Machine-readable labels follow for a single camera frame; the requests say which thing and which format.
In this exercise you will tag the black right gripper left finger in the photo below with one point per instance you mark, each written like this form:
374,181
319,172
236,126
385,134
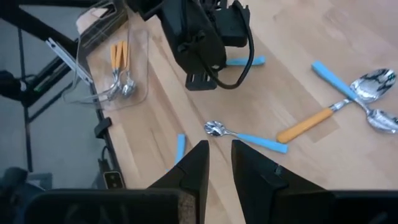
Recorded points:
196,174

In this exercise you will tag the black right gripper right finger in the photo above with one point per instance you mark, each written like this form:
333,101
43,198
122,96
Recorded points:
255,180

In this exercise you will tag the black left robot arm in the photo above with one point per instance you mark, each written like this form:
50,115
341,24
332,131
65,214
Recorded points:
146,7

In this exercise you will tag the clear plastic tray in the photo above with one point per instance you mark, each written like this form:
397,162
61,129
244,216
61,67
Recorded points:
138,62

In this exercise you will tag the small black box device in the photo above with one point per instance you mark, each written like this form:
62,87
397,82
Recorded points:
113,180

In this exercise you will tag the black table clamp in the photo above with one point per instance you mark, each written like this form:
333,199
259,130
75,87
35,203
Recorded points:
102,127

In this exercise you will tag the white aluminium bar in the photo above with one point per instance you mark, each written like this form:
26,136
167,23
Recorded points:
68,60

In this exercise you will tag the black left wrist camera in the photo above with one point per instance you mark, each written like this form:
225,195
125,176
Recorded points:
231,26

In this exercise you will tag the black aluminium table frame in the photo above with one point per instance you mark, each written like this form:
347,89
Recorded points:
37,29

